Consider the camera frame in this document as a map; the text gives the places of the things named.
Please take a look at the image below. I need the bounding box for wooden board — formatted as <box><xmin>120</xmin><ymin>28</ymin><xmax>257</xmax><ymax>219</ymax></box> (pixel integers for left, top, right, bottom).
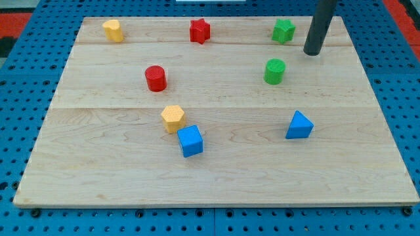
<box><xmin>14</xmin><ymin>16</ymin><xmax>419</xmax><ymax>208</ymax></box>

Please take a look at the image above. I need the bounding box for blue cube block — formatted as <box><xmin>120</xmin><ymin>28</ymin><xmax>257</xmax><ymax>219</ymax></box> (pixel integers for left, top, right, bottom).
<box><xmin>177</xmin><ymin>125</ymin><xmax>203</xmax><ymax>158</ymax></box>

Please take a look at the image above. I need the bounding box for yellow hexagon block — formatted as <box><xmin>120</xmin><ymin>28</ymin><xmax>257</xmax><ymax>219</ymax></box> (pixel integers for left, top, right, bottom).
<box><xmin>161</xmin><ymin>105</ymin><xmax>186</xmax><ymax>134</ymax></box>

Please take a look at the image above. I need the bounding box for red cylinder block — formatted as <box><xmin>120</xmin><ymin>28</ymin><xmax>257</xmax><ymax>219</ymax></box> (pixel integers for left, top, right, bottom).
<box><xmin>144</xmin><ymin>65</ymin><xmax>167</xmax><ymax>92</ymax></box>

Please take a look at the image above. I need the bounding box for green cylinder block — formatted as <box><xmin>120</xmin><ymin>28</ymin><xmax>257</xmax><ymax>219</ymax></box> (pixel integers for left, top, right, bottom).
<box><xmin>263</xmin><ymin>58</ymin><xmax>286</xmax><ymax>85</ymax></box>

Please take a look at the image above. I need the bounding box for red star block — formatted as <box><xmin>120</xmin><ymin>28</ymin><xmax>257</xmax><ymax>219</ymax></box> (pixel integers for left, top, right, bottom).
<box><xmin>189</xmin><ymin>18</ymin><xmax>211</xmax><ymax>44</ymax></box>

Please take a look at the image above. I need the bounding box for blue triangle block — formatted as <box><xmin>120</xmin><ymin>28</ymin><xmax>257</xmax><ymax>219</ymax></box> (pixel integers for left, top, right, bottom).
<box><xmin>285</xmin><ymin>110</ymin><xmax>314</xmax><ymax>139</ymax></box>

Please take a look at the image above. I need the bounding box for green star block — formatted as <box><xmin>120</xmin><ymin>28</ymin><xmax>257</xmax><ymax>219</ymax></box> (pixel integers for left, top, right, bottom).
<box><xmin>272</xmin><ymin>19</ymin><xmax>296</xmax><ymax>44</ymax></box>

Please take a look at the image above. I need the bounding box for yellow heart block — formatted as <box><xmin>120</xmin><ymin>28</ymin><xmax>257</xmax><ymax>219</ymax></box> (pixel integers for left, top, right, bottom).
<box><xmin>102</xmin><ymin>19</ymin><xmax>124</xmax><ymax>43</ymax></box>

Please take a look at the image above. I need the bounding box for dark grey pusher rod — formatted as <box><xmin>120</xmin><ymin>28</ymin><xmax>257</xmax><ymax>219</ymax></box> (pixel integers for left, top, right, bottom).
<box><xmin>303</xmin><ymin>0</ymin><xmax>338</xmax><ymax>56</ymax></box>

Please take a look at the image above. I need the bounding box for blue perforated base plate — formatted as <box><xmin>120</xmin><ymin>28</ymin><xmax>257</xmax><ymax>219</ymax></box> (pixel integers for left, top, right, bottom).
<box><xmin>1</xmin><ymin>0</ymin><xmax>419</xmax><ymax>235</ymax></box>

